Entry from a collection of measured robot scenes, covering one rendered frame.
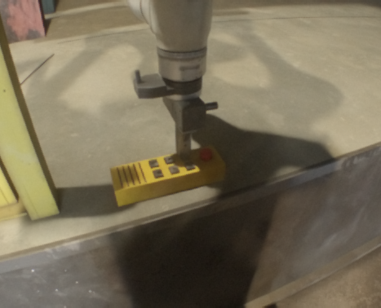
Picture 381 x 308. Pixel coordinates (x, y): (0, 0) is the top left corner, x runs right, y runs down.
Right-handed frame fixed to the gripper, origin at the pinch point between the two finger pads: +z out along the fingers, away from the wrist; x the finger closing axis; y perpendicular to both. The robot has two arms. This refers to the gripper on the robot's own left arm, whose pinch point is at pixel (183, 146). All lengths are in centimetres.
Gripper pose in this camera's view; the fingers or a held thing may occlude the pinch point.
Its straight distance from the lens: 66.6
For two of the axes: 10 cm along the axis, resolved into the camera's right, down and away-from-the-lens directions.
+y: 9.4, -2.1, 2.7
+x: -3.5, -5.8, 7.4
